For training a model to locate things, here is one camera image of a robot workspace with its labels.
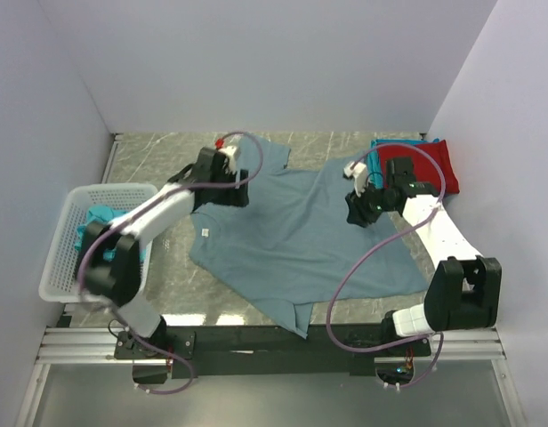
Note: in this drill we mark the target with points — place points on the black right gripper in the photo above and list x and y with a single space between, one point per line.
358 213

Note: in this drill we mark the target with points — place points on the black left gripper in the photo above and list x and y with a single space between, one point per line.
236 197

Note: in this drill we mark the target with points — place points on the grey blue t shirt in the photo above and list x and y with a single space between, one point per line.
292 247

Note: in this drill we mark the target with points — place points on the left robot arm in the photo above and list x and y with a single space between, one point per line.
109 262

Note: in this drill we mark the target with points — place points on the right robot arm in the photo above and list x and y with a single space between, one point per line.
465 287

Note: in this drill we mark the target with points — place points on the folded turquoise t shirt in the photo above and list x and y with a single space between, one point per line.
373 158

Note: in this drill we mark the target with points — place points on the folded red t shirt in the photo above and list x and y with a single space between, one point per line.
423 168

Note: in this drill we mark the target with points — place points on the crumpled turquoise t shirt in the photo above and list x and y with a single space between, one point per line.
96 213

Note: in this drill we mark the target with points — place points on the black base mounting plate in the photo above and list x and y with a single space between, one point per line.
271 350

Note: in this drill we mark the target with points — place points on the white plastic mesh basket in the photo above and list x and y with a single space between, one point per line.
57 283

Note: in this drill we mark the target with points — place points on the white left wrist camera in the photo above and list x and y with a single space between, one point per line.
230 152

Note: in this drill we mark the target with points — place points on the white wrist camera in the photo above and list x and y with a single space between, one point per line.
230 152
358 173

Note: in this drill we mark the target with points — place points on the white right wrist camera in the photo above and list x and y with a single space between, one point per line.
358 173

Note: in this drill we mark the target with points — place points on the aluminium rail frame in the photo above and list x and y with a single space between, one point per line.
76 381

